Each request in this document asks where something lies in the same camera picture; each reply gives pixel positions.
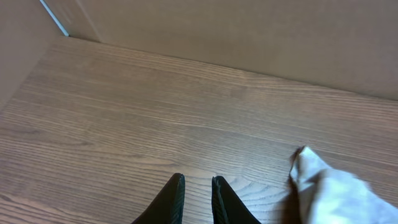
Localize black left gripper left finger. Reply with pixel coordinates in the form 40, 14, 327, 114
132, 173, 185, 224

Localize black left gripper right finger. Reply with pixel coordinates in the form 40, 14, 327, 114
211, 176, 260, 224

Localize beige shorts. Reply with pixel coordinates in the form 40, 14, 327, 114
290, 146, 397, 224

